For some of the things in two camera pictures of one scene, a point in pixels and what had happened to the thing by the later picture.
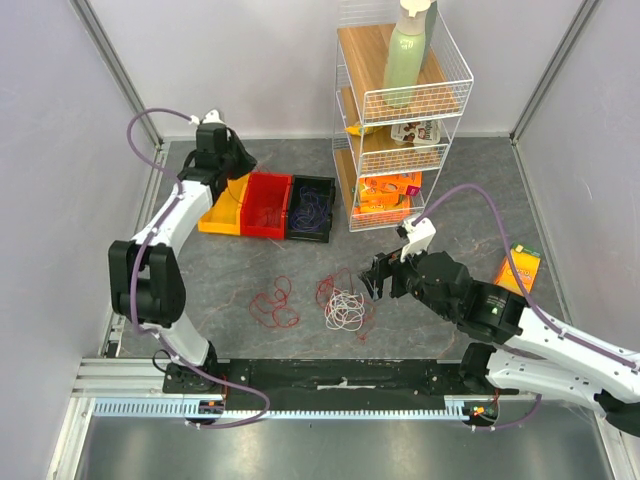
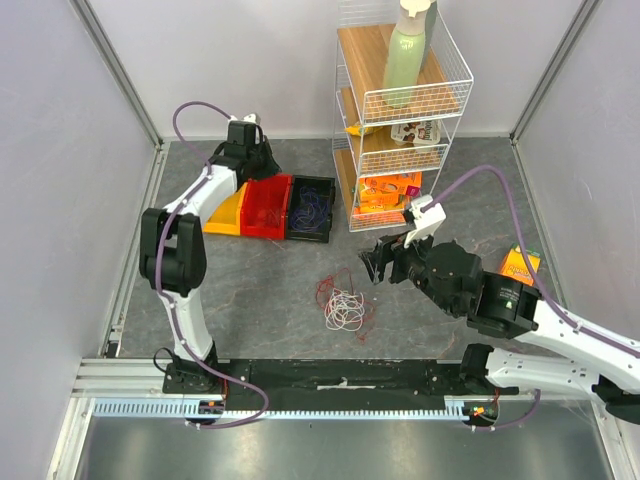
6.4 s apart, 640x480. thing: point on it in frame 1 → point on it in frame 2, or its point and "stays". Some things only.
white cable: (344, 310) stays
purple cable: (312, 211) stays
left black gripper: (248, 162) → (271, 168)
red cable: (345, 309) stays
